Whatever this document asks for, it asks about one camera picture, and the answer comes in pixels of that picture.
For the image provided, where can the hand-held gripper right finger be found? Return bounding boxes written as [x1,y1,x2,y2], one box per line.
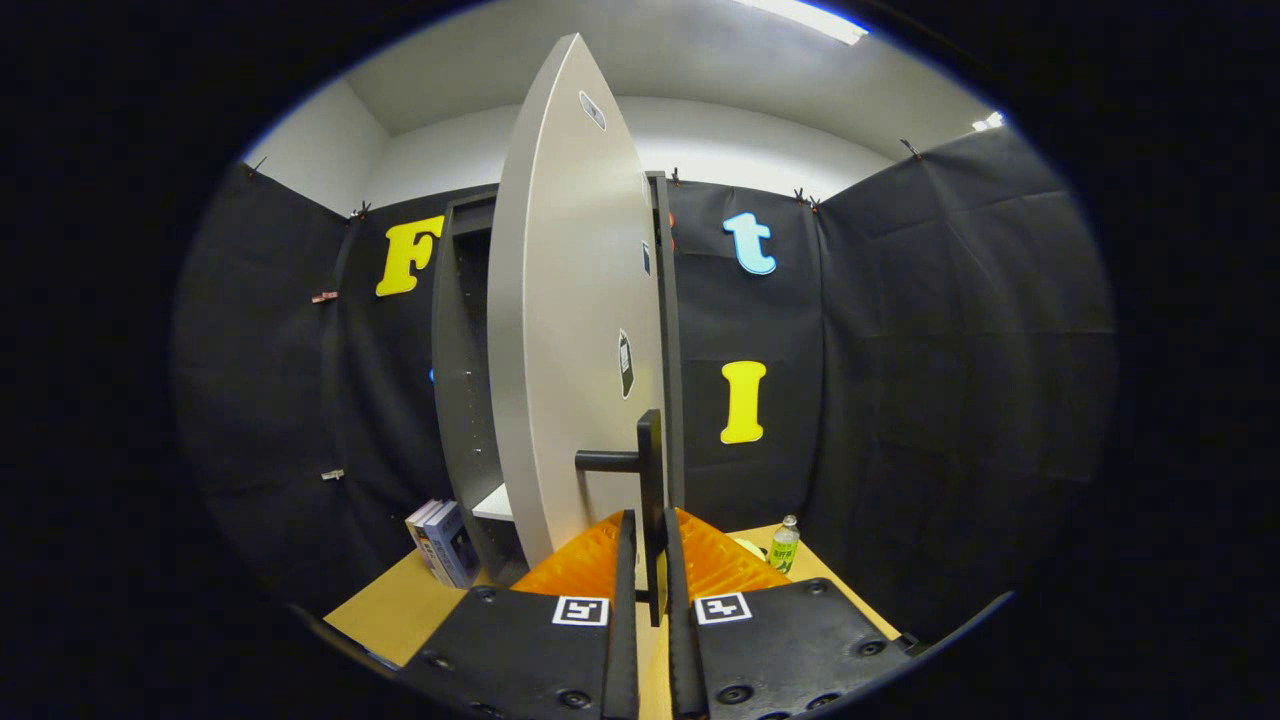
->
[664,508,916,720]

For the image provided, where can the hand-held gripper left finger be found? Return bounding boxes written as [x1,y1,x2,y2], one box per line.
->
[395,508,641,720]

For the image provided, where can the black door handle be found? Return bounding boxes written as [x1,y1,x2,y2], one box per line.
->
[575,410,667,627]

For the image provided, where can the dark frame shoe cabinet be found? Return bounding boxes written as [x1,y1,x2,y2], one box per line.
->
[432,172,687,587]

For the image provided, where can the green label plastic bottle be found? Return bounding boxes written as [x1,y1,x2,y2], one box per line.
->
[768,515,801,576]

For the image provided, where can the blue grey book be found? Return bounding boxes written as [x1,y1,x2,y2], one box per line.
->
[425,502,482,590]

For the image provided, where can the black backdrop cloth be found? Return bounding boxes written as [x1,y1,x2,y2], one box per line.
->
[175,125,1116,641]

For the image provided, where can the long ceiling light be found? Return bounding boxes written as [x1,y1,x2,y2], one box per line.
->
[735,0,869,46]

